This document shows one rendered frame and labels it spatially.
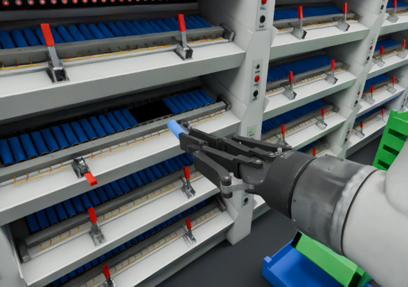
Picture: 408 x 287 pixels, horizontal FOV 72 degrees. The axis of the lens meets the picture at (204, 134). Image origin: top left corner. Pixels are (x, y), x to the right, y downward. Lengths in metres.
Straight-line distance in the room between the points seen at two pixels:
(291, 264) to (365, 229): 0.87
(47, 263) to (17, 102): 0.38
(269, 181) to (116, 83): 0.37
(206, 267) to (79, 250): 0.48
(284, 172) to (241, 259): 0.82
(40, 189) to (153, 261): 0.45
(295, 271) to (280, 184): 0.82
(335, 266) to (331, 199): 0.67
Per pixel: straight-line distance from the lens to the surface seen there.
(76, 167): 0.62
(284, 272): 1.10
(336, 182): 0.28
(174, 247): 0.96
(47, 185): 0.63
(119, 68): 0.59
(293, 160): 0.32
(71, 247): 0.76
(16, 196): 0.63
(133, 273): 0.93
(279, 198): 0.32
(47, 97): 0.55
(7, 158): 0.66
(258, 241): 1.17
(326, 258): 0.95
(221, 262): 1.10
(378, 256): 0.27
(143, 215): 0.79
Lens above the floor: 0.87
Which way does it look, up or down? 28 degrees down
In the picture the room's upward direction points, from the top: straight up
